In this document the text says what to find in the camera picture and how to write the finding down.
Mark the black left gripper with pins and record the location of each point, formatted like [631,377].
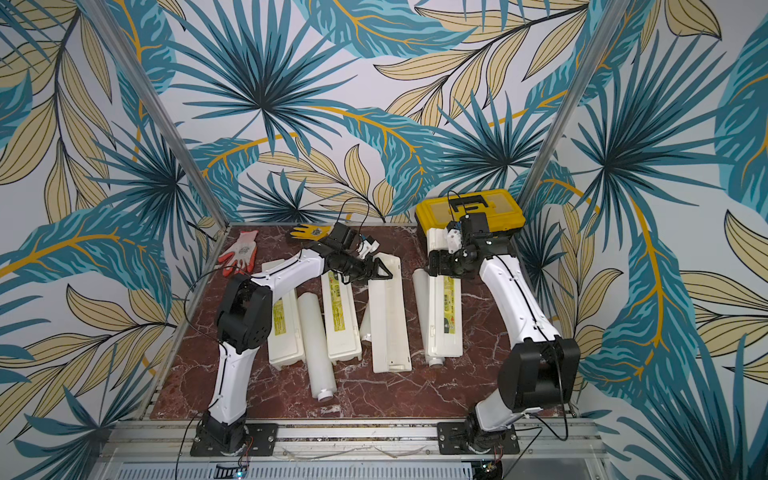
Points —
[368,272]

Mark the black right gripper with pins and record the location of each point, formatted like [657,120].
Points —
[450,261]

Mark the plastic wrap roll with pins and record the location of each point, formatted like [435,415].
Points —
[421,289]
[320,369]
[365,328]

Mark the white dispenser base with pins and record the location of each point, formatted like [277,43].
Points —
[386,307]

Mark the white dispenser lid yellow label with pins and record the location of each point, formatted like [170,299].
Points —
[445,329]

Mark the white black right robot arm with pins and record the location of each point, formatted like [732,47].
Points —
[540,372]

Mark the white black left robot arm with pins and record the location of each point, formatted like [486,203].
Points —
[244,317]

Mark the middle white wrap dispenser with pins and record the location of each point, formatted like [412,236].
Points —
[341,325]

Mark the white wrap dispenser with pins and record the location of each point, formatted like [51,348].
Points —
[341,325]
[285,342]

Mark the left white wrap dispenser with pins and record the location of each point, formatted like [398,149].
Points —
[285,342]

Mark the yellow black work glove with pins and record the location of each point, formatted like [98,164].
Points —
[308,232]

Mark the yellow black toolbox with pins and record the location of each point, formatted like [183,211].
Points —
[433,215]

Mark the red white work glove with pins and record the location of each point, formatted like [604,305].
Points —
[240,257]

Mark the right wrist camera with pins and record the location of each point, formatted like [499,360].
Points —
[453,235]

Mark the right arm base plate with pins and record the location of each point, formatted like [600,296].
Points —
[477,438]

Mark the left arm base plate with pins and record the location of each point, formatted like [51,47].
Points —
[239,440]

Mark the aluminium front rail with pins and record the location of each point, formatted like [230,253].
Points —
[345,439]

